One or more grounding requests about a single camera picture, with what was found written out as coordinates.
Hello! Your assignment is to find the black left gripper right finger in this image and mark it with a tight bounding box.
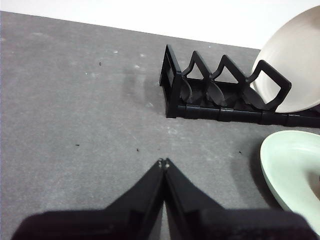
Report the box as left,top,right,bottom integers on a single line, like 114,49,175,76
163,157,320,240

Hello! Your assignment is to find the cream white plate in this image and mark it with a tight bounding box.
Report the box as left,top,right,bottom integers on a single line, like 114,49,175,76
251,5,320,114

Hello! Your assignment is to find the black plate rack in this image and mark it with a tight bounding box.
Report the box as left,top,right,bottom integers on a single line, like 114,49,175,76
159,44,320,129

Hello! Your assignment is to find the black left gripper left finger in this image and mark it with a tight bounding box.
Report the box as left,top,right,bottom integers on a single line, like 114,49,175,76
11,157,166,240

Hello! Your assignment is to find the green plate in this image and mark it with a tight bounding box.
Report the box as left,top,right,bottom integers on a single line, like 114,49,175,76
259,129,320,237

